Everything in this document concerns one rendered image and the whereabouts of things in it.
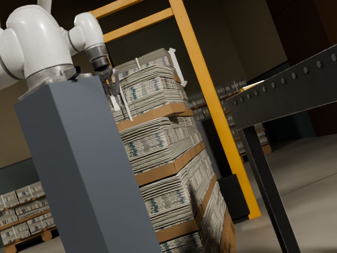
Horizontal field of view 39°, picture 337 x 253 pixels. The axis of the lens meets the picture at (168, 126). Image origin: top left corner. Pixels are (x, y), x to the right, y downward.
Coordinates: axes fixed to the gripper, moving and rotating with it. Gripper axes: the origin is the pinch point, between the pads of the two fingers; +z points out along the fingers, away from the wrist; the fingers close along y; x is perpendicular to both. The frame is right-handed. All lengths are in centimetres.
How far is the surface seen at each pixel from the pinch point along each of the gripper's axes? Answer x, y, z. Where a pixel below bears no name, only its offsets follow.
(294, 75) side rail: 74, -65, 18
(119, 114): -4.7, 1.0, 4.7
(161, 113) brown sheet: -3.2, -17.1, 10.7
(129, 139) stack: 22.0, -5.8, 17.3
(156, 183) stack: 21.9, -9.8, 36.7
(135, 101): -3.9, -7.9, 1.9
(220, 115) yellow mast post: -147, -35, 19
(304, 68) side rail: 79, -67, 18
